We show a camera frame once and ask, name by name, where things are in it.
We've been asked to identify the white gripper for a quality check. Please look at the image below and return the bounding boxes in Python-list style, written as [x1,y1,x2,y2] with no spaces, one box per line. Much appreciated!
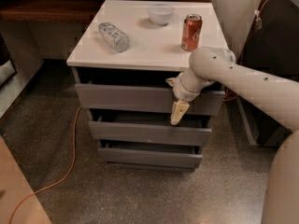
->
[165,74,199,125]

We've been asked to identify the grey top drawer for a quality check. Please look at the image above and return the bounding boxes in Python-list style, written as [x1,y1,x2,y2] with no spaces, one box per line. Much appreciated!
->
[75,83,224,116]

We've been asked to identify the grey drawer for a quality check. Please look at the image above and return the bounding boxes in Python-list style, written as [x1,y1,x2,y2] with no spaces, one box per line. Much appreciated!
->
[75,83,224,116]
[89,112,212,146]
[98,141,202,169]

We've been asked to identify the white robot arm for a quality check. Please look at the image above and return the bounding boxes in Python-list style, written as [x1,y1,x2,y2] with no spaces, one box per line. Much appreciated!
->
[167,47,299,224]

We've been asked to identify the grey middle drawer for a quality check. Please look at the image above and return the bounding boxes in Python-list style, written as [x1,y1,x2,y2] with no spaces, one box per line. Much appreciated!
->
[89,112,212,146]

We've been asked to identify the grey bottom drawer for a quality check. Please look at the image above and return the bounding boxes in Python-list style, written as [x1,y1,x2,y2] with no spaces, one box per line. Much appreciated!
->
[98,141,202,169]

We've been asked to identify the white-topped grey drawer cabinet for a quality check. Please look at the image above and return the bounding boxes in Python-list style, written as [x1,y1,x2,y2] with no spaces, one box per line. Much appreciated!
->
[67,0,226,171]

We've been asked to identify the orange soda can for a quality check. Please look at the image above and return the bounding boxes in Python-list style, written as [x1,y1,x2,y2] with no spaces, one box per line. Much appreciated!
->
[181,14,203,51]

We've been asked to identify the clear plastic water bottle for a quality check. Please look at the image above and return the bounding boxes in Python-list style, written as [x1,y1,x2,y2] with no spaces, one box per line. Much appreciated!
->
[99,22,130,52]

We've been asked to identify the white bowl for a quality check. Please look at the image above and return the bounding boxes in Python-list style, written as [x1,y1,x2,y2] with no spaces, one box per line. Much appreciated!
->
[147,4,175,26]

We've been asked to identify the dark wooden shelf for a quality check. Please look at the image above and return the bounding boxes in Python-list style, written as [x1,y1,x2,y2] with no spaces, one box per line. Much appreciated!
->
[0,0,211,23]

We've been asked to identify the orange extension cable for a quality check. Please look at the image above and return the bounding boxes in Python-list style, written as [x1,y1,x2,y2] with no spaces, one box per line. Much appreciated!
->
[7,0,299,224]

